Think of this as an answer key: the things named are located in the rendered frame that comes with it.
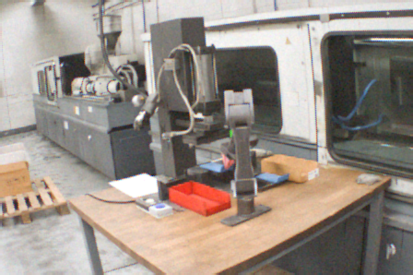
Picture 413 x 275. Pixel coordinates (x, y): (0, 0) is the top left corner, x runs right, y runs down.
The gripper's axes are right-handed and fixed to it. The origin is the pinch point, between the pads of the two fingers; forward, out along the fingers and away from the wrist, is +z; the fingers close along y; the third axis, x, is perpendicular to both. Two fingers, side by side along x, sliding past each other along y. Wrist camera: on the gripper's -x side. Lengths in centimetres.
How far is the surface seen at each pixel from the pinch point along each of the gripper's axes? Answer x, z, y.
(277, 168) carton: -24.4, 0.7, -8.2
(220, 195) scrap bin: 12.7, 0.5, -12.6
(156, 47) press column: 6, -24, 61
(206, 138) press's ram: 3.4, -5.8, 12.7
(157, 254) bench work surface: 54, -3, -31
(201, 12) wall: -308, 104, 403
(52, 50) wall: -221, 384, 836
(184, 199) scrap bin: 23.9, 5.6, -6.0
